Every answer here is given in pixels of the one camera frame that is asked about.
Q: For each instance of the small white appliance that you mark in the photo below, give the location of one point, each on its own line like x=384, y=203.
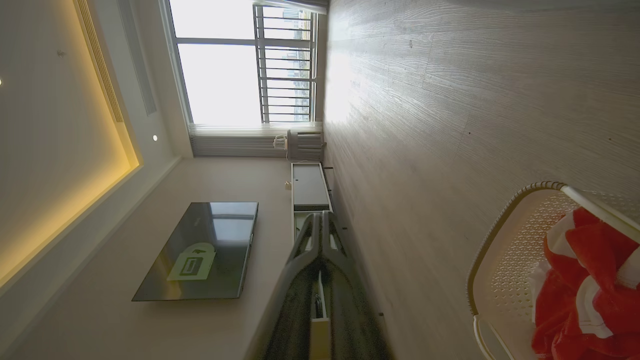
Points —
x=280, y=142

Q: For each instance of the metal window railing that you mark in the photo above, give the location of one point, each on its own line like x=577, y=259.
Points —
x=261, y=60

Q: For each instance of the grey pleated window blind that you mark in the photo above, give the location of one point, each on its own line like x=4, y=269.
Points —
x=235, y=142

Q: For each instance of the red cloth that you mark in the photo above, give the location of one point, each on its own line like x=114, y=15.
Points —
x=600, y=250

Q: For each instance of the large bright window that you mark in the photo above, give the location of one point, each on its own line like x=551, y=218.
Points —
x=220, y=75

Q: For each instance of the white plastic laundry basket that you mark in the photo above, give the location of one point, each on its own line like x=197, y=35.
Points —
x=510, y=260

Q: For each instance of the white slatted radiator cover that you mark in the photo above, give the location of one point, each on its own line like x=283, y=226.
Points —
x=306, y=145

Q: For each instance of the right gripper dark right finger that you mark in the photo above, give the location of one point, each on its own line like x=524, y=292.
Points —
x=350, y=300

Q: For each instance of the black flat screen television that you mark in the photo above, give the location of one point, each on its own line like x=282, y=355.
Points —
x=220, y=235

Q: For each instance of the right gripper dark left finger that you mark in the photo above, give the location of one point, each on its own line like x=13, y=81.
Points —
x=292, y=295

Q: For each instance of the white television cabinet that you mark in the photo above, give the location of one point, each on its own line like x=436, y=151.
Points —
x=309, y=185

